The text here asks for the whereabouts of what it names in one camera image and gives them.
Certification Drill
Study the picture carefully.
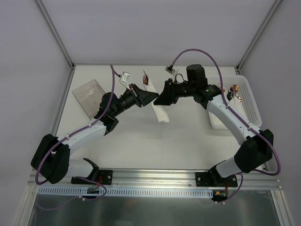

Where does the left aluminium frame post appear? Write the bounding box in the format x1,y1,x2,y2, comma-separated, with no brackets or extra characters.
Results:
34,0,74,69

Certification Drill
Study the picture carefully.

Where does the transparent brown plastic tray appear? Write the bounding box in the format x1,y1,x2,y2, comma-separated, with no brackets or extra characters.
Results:
72,80,105,119

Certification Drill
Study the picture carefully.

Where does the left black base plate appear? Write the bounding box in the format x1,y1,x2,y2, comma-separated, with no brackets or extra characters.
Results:
71,169,113,185

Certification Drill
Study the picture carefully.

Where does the gold fork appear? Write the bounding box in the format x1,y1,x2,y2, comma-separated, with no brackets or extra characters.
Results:
143,72,149,85

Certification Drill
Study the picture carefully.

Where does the aluminium front rail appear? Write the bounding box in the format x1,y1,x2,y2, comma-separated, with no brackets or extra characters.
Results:
27,166,282,190

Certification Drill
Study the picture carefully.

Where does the white plastic basket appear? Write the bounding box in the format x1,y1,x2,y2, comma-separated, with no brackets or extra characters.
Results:
222,75,262,127

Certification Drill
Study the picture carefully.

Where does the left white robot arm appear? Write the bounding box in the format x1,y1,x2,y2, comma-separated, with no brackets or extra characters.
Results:
31,84,158,184

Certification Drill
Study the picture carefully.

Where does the white paper napkin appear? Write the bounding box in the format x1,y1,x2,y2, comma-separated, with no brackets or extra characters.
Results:
143,78,169,123

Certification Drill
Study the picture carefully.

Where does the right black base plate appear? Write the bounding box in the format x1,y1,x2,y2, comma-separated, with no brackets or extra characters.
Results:
195,171,238,187

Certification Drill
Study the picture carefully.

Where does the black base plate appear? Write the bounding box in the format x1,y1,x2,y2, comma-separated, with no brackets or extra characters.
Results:
71,169,113,185
195,171,238,187

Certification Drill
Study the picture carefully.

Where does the aluminium frame post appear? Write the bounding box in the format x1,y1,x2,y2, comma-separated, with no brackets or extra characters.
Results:
34,0,74,69
236,0,283,74

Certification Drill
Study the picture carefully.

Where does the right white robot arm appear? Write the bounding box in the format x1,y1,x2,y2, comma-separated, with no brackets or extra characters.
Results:
154,64,274,186

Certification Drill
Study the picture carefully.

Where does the white slotted cable duct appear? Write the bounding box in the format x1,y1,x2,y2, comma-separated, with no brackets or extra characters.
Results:
38,186,213,199

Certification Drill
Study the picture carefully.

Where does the right aluminium frame post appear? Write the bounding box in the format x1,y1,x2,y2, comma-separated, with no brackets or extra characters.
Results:
236,0,283,74

